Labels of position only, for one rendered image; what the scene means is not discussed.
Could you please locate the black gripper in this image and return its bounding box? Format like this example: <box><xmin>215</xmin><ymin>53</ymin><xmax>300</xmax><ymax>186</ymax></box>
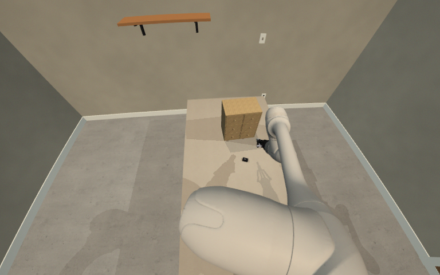
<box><xmin>256</xmin><ymin>138</ymin><xmax>269</xmax><ymax>150</ymax></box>

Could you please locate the small wooden chest of drawers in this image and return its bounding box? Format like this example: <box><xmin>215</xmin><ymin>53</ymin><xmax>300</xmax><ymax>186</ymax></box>
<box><xmin>221</xmin><ymin>97</ymin><xmax>262</xmax><ymax>141</ymax></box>

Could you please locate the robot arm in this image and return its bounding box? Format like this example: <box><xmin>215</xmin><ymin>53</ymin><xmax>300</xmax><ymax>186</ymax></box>
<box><xmin>179</xmin><ymin>106</ymin><xmax>368</xmax><ymax>275</ymax></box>

